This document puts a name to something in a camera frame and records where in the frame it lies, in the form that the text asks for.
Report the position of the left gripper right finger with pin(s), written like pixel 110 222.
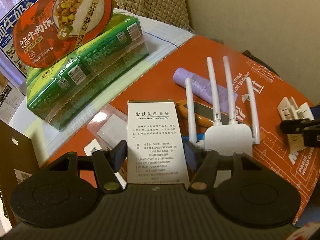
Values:
pixel 203 162

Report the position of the clear plastic soap case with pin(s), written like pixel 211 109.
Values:
pixel 109 126

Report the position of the green drink carton pack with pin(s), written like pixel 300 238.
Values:
pixel 58 93

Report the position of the orange utility knife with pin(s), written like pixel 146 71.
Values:
pixel 203 113

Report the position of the blue hand cream tube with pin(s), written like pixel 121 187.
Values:
pixel 199 137

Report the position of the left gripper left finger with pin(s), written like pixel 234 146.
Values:
pixel 110 164

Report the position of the white plastic clip bracket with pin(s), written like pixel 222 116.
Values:
pixel 289 110

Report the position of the brown open storage box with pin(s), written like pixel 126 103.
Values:
pixel 17 157

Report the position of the blue milk carton box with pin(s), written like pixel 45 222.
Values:
pixel 10 23

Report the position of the purple cream tube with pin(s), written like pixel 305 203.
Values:
pixel 201 87

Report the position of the red beef rice meal box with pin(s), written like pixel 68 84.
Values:
pixel 51 29

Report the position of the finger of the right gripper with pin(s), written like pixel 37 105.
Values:
pixel 302 119
pixel 294 126

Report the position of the white deodorant product box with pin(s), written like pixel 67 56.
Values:
pixel 155 153

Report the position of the white beige product box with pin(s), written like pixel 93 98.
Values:
pixel 11 98

